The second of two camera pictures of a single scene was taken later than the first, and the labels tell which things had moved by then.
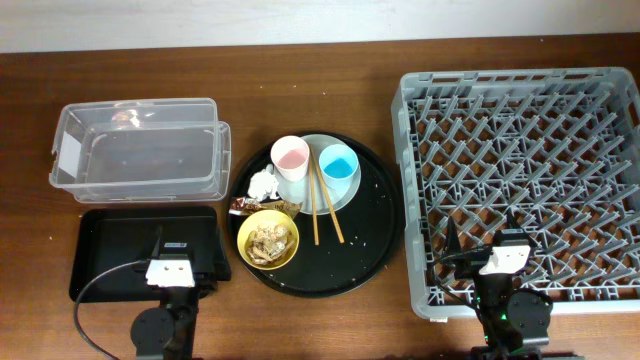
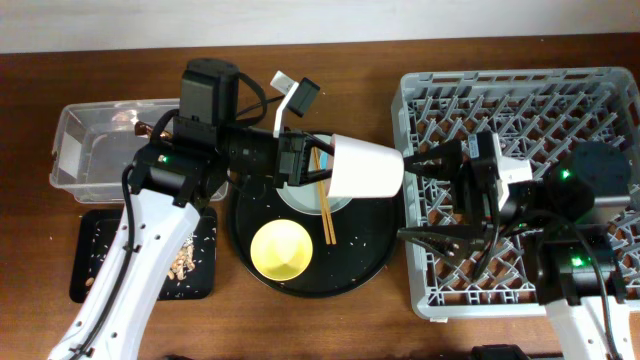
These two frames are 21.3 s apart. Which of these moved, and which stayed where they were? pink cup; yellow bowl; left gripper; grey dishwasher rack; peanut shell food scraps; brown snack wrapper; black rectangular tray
Moved: pink cup; yellow bowl; left gripper; peanut shell food scraps; brown snack wrapper
Stayed: black rectangular tray; grey dishwasher rack
